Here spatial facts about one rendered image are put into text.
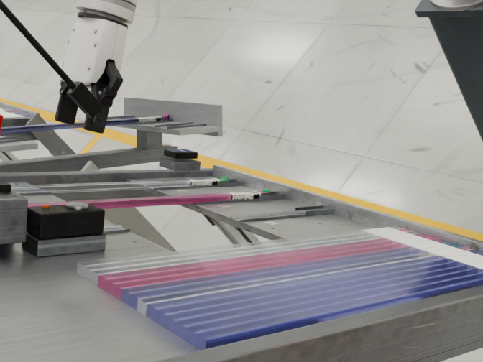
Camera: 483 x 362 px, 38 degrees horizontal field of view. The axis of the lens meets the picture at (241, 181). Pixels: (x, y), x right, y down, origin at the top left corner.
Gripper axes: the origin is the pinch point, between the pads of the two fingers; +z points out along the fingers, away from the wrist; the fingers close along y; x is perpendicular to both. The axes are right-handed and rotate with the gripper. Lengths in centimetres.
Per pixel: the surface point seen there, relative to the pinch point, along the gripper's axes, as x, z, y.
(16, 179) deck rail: -4.0, 11.2, -7.9
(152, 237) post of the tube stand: 39, 22, -29
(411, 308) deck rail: 6, 9, 59
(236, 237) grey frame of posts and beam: 45.9, 16.3, -9.9
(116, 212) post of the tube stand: 28.6, 17.8, -28.9
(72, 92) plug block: -10.3, -3.6, 15.7
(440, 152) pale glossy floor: 131, -14, -25
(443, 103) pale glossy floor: 141, -30, -35
